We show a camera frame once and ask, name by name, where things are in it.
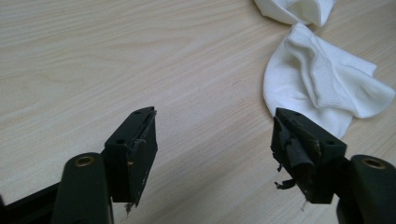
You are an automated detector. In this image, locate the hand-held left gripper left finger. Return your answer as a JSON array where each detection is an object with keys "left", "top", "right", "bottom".
[{"left": 104, "top": 105, "right": 159, "bottom": 208}]

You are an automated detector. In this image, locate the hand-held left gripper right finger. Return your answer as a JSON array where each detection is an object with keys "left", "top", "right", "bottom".
[{"left": 269, "top": 107, "right": 348, "bottom": 205}]

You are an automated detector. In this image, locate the white sock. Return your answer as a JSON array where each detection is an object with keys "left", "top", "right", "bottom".
[
  {"left": 262, "top": 21, "right": 396, "bottom": 140},
  {"left": 253, "top": 0, "right": 337, "bottom": 28}
]

